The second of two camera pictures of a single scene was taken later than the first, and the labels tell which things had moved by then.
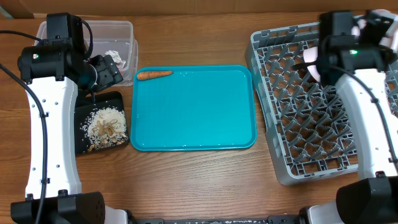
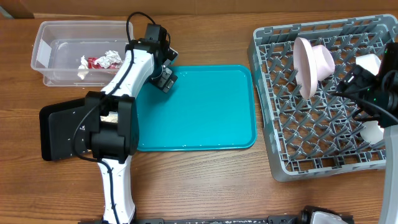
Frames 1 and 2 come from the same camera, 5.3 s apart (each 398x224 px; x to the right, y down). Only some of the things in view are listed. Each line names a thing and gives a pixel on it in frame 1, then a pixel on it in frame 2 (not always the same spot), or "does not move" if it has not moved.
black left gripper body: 107,74 to 161,78
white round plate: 391,38 to 305,68
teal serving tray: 198,107 does not move
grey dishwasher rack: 306,130 does not move
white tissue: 115,57 does not move
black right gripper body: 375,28 to 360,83
